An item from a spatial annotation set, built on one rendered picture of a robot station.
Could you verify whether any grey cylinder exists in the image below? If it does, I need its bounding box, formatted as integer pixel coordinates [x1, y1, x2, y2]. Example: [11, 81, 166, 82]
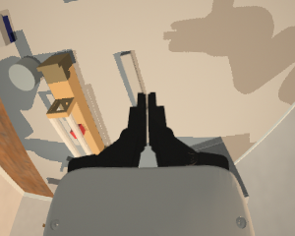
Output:
[9, 57, 42, 90]

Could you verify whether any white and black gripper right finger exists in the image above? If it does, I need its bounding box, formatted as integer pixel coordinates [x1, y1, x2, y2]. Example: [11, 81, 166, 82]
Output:
[147, 92, 229, 170]

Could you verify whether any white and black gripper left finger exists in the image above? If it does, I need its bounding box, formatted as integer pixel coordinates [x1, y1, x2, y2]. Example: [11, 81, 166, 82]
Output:
[67, 92, 147, 173]

